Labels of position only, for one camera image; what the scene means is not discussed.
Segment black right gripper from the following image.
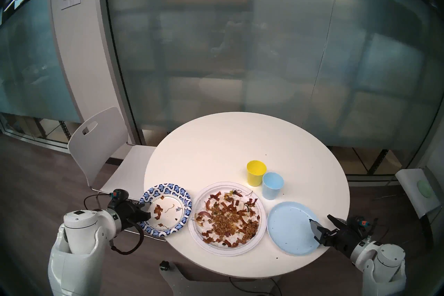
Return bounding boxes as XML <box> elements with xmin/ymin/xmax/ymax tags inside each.
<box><xmin>309</xmin><ymin>215</ymin><xmax>367</xmax><ymax>259</ymax></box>

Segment yellow plastic cup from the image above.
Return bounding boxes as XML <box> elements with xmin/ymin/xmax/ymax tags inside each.
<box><xmin>247</xmin><ymin>160</ymin><xmax>267</xmax><ymax>187</ymax></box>

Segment grey metal base frame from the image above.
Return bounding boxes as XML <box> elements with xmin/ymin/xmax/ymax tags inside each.
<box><xmin>160</xmin><ymin>261</ymin><xmax>281</xmax><ymax>296</ymax></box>

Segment small brown food scraps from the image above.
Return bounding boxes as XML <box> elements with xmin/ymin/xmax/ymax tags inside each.
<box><xmin>153</xmin><ymin>195</ymin><xmax>176</xmax><ymax>228</ymax></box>

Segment light blue plastic cup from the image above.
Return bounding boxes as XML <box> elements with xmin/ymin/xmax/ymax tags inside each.
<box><xmin>262</xmin><ymin>172</ymin><xmax>284</xmax><ymax>200</ymax></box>

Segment large white paper plate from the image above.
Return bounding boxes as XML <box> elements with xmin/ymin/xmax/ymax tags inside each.
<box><xmin>192</xmin><ymin>182</ymin><xmax>267</xmax><ymax>257</ymax></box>

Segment light blue plastic plate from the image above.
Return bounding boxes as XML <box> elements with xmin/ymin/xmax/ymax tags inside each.
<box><xmin>266</xmin><ymin>201</ymin><xmax>321</xmax><ymax>256</ymax></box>

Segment white plastic chair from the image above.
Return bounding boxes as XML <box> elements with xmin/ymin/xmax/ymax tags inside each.
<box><xmin>68</xmin><ymin>107</ymin><xmax>167</xmax><ymax>242</ymax></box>

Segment left arm cable orange plug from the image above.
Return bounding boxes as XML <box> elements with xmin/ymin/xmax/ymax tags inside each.
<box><xmin>84</xmin><ymin>189</ymin><xmax>129</xmax><ymax>211</ymax></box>

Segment blue patterned paper plate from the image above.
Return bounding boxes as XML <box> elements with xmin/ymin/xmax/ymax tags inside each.
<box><xmin>139</xmin><ymin>183</ymin><xmax>192</xmax><ymax>237</ymax></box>

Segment arm cable orange plug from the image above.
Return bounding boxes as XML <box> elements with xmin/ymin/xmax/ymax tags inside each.
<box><xmin>84</xmin><ymin>189</ymin><xmax>129</xmax><ymax>211</ymax></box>
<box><xmin>349</xmin><ymin>216</ymin><xmax>392</xmax><ymax>240</ymax></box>

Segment pale green round disc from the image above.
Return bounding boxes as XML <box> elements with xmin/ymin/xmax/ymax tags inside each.
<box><xmin>416</xmin><ymin>179</ymin><xmax>434</xmax><ymax>199</ymax></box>

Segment grey chair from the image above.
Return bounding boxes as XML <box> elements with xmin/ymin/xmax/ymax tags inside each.
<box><xmin>373</xmin><ymin>167</ymin><xmax>443</xmax><ymax>251</ymax></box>

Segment brown minced food leftovers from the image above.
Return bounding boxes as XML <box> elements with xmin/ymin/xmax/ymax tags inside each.
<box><xmin>195</xmin><ymin>190</ymin><xmax>261</xmax><ymax>248</ymax></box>

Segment right arm cable orange plug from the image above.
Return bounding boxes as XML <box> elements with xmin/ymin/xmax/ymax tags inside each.
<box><xmin>349</xmin><ymin>216</ymin><xmax>392</xmax><ymax>240</ymax></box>

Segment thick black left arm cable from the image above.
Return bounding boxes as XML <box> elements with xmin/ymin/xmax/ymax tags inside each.
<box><xmin>110</xmin><ymin>217</ymin><xmax>144</xmax><ymax>255</ymax></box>

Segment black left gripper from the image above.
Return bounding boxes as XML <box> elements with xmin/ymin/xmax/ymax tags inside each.
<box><xmin>111</xmin><ymin>200</ymin><xmax>152</xmax><ymax>230</ymax></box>

